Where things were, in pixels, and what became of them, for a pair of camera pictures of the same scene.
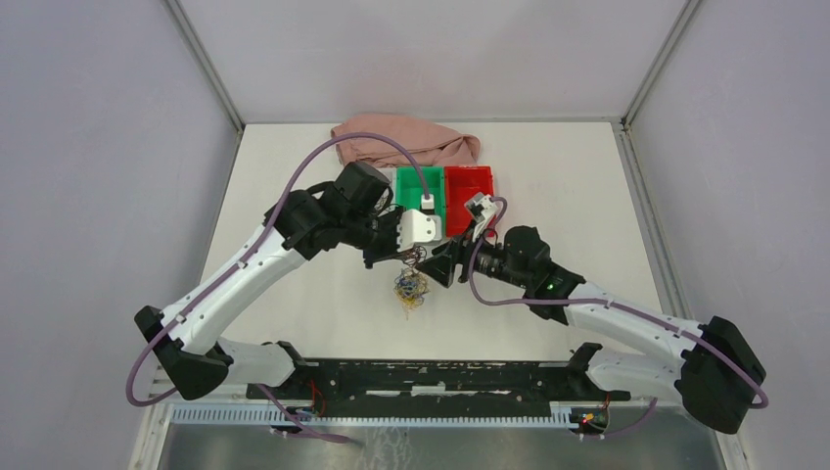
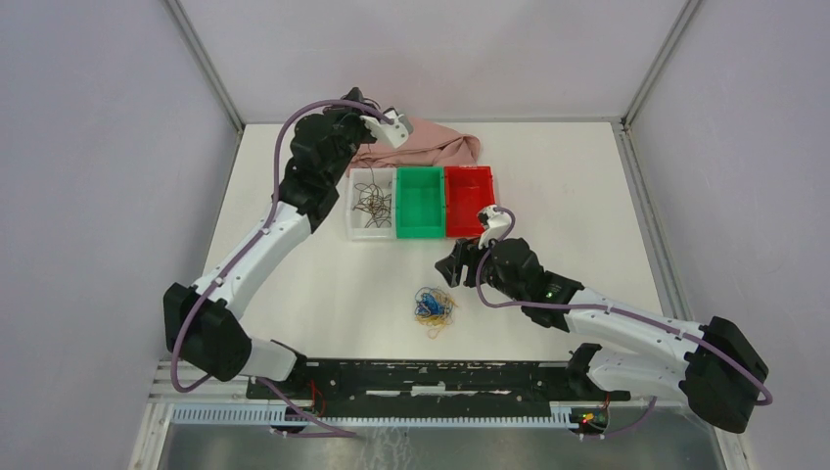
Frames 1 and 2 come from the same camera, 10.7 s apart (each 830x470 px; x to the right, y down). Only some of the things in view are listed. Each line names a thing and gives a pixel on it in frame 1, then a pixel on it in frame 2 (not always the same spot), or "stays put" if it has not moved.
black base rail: x=318 y=385 stays put
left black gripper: x=391 y=253 to x=354 y=116
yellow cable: x=410 y=288 to x=436 y=323
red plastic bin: x=461 y=184 stays put
